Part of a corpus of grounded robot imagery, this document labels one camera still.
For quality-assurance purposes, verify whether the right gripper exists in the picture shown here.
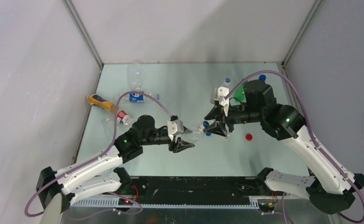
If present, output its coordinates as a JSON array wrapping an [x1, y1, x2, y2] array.
[[203, 102, 263, 137]]

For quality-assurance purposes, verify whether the small clear plastic bottle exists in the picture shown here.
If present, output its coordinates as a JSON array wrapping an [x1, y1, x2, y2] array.
[[181, 123, 205, 144]]

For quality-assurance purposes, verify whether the green plastic bottle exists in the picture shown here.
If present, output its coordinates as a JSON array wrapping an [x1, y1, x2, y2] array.
[[233, 84, 245, 102]]

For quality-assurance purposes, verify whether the clear ribbed plastic bottle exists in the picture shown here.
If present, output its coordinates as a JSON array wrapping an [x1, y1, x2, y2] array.
[[222, 78, 231, 89]]

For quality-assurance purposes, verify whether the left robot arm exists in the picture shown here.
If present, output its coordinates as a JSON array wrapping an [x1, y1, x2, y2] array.
[[36, 115, 195, 211]]

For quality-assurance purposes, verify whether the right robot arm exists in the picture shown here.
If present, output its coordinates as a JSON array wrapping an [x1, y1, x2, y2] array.
[[205, 80, 364, 215]]

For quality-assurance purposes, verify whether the red bottle cap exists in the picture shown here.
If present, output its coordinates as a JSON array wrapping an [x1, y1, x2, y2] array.
[[245, 133, 253, 141]]

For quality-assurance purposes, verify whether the clear bottle with blue label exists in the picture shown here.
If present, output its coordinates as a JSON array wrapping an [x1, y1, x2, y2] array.
[[120, 91, 161, 104]]

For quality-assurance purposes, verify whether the orange bottle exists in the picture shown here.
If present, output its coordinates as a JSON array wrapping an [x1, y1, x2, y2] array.
[[87, 94, 117, 114]]

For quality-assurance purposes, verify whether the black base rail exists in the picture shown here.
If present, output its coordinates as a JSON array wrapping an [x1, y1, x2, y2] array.
[[115, 176, 273, 205]]

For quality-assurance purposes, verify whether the clear bottle with red ring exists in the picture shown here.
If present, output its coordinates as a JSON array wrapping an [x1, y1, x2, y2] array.
[[105, 110, 135, 128]]

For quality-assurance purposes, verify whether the white cable duct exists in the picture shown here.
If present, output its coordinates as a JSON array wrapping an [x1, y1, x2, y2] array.
[[71, 197, 259, 209]]

